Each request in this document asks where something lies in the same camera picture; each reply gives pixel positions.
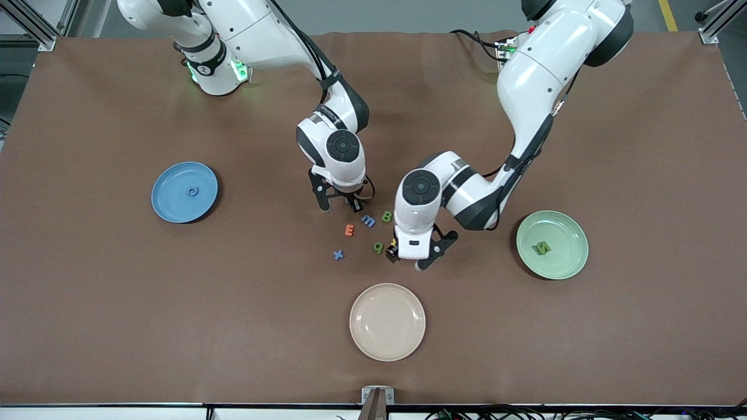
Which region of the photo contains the aluminium frame profile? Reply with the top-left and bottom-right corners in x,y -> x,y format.
694,0 -> 747,45
0,0 -> 79,52

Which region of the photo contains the black left base cable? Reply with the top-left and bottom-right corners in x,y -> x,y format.
449,28 -> 504,64

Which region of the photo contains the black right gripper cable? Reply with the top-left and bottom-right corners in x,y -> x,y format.
350,173 -> 376,205

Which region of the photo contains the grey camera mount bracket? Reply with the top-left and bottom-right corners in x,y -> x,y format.
359,386 -> 395,420

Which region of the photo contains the yellow floor tape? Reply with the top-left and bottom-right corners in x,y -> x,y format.
658,0 -> 679,33

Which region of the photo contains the brown table cover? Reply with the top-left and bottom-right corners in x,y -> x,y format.
0,30 -> 747,407

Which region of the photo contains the green plate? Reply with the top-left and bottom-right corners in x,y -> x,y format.
515,210 -> 589,281

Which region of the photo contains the beige plate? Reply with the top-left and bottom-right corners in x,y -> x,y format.
349,283 -> 427,362

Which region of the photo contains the blue plate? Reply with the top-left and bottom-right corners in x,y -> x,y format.
151,161 -> 219,224

